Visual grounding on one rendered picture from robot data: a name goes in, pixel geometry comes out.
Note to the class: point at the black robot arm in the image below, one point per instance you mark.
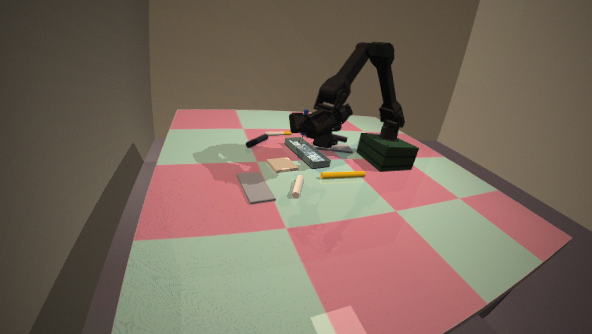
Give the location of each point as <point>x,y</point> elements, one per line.
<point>336,90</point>

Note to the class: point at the black keyboard with white keys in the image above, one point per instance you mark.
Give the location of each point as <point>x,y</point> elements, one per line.
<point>307,152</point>

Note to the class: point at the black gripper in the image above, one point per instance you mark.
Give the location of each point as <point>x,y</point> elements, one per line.
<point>296,123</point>

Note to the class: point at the blue stylus with grey tip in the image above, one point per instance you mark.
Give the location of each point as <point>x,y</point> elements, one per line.
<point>306,112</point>

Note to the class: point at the peach flat square pad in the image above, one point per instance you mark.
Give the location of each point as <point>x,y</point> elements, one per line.
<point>280,165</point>

